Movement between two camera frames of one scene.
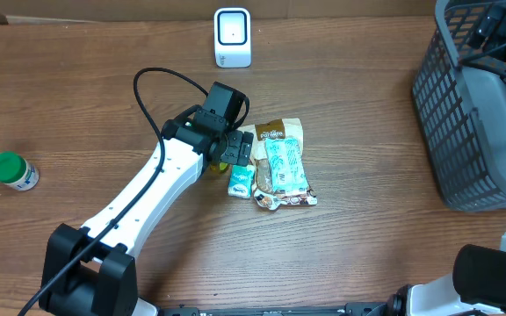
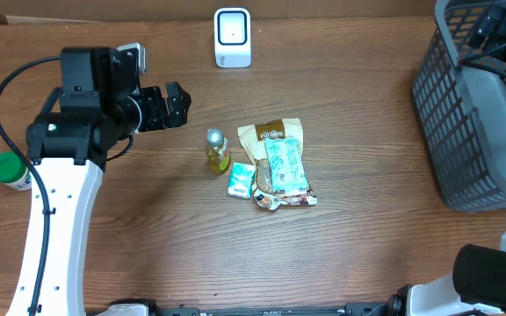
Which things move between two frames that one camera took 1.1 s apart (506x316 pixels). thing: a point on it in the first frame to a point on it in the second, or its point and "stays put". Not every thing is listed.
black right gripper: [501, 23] stays put
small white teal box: [240, 184] stays put
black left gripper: [239, 147] to [156, 118]
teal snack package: [287, 169] stays put
